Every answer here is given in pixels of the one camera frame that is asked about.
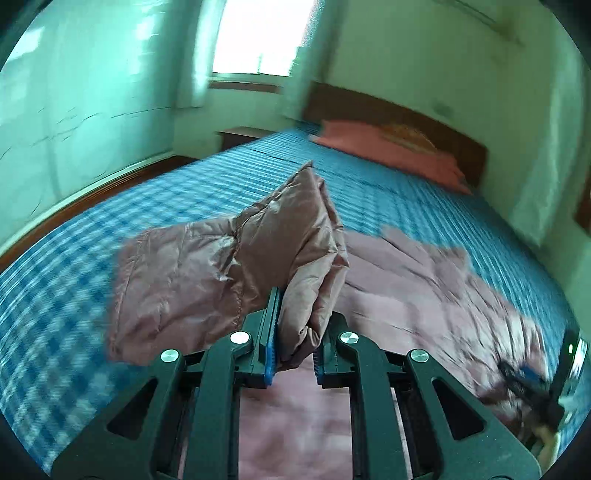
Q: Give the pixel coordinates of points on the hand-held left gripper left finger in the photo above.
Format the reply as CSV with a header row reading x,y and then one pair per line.
x,y
270,355

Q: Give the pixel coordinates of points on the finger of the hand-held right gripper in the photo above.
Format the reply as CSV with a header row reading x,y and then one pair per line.
x,y
526,381

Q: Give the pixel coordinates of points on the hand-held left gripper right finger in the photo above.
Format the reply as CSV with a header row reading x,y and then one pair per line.
x,y
317,364

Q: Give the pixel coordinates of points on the pink down jacket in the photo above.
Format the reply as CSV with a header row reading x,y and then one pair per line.
x,y
184,277

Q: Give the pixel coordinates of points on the person's right hand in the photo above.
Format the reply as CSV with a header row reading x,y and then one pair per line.
x,y
547,443

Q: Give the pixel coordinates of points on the wooden nightstand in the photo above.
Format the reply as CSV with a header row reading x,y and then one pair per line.
x,y
240,136

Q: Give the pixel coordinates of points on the bed with blue plaid sheet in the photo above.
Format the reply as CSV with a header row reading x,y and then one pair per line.
x,y
92,217

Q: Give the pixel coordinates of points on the pink pillow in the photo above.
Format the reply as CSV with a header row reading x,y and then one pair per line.
x,y
364,143

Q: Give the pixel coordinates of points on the patterned orange cushion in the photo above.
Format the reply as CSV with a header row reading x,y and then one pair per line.
x,y
408,136

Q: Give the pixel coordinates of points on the wooden headboard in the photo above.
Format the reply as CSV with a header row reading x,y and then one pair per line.
x,y
415,115

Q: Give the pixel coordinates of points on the window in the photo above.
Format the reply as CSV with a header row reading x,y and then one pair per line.
x,y
258,37

